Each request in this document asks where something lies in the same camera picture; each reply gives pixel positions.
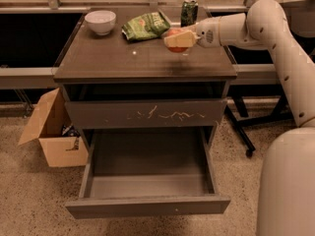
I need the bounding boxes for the black folding table stand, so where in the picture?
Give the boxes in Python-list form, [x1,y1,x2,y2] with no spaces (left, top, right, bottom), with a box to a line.
[224,94,293,158]

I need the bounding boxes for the red apple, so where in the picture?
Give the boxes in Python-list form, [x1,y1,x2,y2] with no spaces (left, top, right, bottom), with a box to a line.
[166,28,188,53]

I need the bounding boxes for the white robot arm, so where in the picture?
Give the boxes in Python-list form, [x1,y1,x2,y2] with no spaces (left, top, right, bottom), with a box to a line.
[163,0,315,236]

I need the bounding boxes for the open grey middle drawer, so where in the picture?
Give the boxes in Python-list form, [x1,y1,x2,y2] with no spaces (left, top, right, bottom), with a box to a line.
[66,127,230,219]

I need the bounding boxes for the grey drawer cabinet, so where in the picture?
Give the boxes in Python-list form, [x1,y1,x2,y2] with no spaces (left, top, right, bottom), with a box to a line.
[54,8,236,142]

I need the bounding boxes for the white ceramic bowl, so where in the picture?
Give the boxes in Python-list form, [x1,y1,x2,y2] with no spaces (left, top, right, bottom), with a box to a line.
[85,10,116,35]

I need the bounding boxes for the items inside cardboard box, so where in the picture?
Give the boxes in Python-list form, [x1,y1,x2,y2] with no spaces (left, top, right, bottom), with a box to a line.
[61,124,80,150]

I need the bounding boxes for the green soda can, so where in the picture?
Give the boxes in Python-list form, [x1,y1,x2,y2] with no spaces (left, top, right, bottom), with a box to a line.
[181,0,199,27]

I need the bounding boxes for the scratched grey top drawer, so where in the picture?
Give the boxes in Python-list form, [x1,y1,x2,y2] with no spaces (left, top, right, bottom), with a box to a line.
[65,99,226,129]

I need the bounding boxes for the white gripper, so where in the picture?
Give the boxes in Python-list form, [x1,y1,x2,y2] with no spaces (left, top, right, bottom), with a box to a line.
[164,17,221,48]

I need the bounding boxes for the open cardboard box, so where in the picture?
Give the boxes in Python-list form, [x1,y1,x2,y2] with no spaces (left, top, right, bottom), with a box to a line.
[19,88,89,167]

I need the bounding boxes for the green chip bag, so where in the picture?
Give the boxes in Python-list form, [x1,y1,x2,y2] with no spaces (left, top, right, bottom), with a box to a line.
[122,12,170,41]

